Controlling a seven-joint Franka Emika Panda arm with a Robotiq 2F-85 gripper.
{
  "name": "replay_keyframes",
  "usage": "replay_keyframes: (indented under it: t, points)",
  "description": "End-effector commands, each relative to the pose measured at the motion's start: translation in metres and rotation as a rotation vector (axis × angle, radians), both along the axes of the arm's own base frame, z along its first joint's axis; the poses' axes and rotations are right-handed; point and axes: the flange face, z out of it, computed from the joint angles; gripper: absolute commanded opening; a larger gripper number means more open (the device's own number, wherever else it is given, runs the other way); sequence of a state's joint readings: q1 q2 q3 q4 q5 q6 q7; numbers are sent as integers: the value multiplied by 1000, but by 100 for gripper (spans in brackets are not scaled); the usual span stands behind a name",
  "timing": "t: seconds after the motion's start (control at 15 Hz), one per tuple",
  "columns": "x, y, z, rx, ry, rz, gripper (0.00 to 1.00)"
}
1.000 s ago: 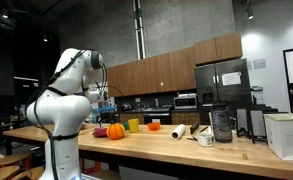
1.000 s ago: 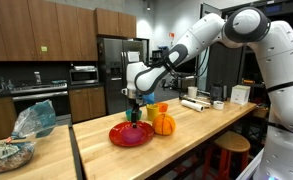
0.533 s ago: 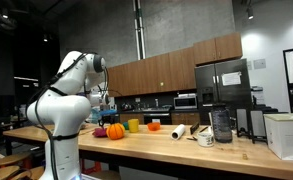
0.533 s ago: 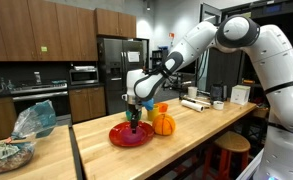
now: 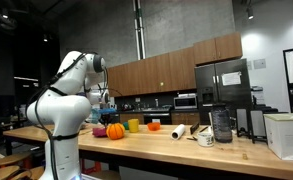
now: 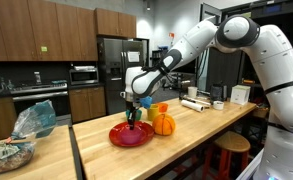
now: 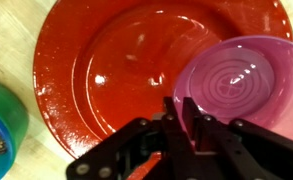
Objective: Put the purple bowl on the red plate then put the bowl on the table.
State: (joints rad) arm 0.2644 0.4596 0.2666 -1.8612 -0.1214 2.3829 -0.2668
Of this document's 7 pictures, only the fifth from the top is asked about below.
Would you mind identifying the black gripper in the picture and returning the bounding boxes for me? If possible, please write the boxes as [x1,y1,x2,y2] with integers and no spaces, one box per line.
[99,113,115,129]

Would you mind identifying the purple plastic bowl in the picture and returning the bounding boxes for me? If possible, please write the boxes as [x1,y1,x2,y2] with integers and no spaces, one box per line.
[92,127,108,138]

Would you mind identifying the orange plastic bowl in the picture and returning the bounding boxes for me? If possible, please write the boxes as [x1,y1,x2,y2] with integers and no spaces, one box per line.
[146,121,162,132]

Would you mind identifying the orange toy pumpkin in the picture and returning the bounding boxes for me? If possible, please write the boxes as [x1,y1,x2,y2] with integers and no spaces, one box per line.
[105,122,126,141]

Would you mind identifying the yellow mug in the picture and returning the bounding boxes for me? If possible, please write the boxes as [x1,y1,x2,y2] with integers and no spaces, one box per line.
[127,118,140,134]

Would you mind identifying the red legged wooden stool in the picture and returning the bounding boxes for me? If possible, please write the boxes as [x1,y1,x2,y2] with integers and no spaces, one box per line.
[80,158,102,175]

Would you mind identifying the white paper towel roll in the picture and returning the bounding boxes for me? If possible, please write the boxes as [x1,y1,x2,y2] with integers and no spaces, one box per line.
[170,123,186,141]

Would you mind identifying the brown wooden base cabinets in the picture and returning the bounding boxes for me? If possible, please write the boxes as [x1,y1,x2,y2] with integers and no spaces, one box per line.
[119,112,200,126]

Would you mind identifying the silver microwave oven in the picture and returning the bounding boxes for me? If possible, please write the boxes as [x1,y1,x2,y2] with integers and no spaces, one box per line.
[173,95,198,111]

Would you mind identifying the long black box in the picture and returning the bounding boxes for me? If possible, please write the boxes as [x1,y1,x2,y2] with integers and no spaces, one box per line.
[189,121,201,136]

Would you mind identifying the round wooden stool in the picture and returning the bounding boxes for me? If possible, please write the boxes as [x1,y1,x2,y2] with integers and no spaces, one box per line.
[0,152,32,170]
[0,165,45,180]

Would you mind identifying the white mug with print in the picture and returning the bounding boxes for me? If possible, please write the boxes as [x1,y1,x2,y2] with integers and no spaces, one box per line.
[196,131,215,148]

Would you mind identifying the dark transparent water jug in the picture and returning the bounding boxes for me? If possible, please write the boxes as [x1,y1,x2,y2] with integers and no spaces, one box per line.
[208,103,236,144]

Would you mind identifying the white paper on refrigerator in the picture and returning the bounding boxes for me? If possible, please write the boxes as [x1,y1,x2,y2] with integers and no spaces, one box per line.
[221,71,242,87]

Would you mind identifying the black flat speaker stand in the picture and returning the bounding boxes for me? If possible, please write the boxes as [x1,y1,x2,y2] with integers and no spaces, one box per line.
[235,107,250,138]
[249,108,267,144]

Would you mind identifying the white cardboard box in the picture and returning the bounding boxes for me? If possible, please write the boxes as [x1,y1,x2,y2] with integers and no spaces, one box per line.
[263,112,293,162]

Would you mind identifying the black ceiling spot lamp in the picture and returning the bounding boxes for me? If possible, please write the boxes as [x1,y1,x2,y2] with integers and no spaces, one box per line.
[246,5,254,20]

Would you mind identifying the blue wrist camera box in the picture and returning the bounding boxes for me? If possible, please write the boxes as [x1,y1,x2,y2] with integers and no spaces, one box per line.
[99,107,117,115]

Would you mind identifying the brown wooden wall cabinets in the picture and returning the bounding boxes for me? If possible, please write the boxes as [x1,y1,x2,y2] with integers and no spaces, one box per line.
[106,31,243,98]

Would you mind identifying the vertical metal wall pipe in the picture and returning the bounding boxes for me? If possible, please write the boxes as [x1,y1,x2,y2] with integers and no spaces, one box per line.
[132,0,146,61]

